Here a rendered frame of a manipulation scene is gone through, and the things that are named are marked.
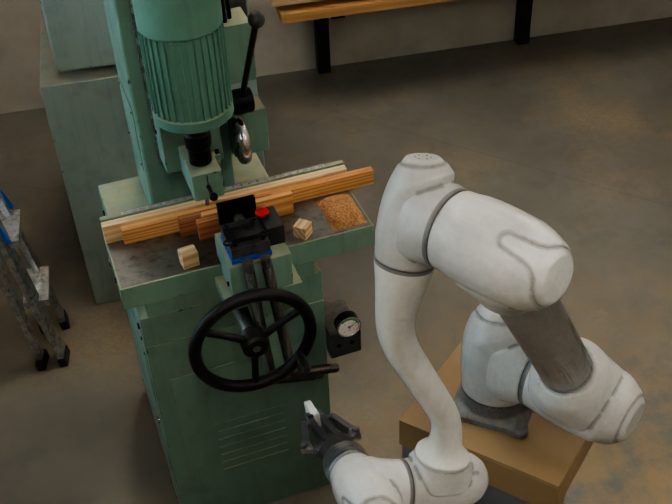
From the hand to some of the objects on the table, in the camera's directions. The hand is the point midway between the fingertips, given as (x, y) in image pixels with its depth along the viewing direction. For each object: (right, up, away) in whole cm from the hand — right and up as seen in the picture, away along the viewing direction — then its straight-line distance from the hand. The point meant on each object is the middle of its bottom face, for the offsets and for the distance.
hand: (312, 413), depth 210 cm
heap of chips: (+6, +44, +26) cm, 51 cm away
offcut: (-28, +32, +13) cm, 44 cm away
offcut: (-3, +38, +20) cm, 43 cm away
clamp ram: (-16, +38, +18) cm, 45 cm away
